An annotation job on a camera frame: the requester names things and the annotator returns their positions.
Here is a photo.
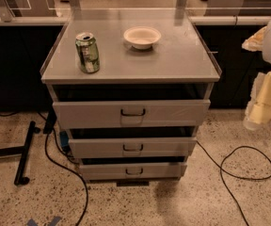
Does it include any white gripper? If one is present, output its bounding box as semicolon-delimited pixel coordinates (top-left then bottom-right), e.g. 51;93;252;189
242;26;271;131

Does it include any grey bottom drawer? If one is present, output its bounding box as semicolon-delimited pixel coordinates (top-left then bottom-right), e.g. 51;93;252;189
79;163;186;181

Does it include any grey drawer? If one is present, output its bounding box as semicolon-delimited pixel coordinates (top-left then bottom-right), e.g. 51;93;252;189
79;163;186;181
69;137;196;158
53;100;210;129

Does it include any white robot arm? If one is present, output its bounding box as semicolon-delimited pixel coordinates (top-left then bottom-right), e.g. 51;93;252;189
242;20;271;131

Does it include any grey top drawer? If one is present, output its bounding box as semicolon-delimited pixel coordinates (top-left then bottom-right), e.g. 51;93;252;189
53;100;210;129

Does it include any grey drawer cabinet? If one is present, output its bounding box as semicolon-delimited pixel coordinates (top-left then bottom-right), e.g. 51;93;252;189
42;8;220;184

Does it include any grey middle drawer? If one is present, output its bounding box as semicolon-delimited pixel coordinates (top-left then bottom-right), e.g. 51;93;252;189
69;137;196;158

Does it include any white paper bowl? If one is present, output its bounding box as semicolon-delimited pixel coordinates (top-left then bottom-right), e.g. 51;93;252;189
123;26;161;50

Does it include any green soda can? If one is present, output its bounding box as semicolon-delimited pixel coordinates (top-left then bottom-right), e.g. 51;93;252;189
75;32;100;73

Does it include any black metal stand base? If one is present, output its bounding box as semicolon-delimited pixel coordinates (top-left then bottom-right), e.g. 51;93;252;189
0;121;40;186

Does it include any blue tape floor mark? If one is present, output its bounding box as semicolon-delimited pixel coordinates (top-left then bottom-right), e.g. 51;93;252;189
26;216;62;226

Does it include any black cable right floor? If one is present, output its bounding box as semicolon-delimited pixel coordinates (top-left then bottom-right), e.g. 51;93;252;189
197;140;271;226

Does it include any black cable floor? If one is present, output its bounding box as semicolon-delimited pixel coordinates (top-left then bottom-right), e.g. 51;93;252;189
37;110;89;226
197;140;271;226

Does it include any black cable left floor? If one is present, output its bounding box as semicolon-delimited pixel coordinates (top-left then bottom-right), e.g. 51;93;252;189
37;110;89;226

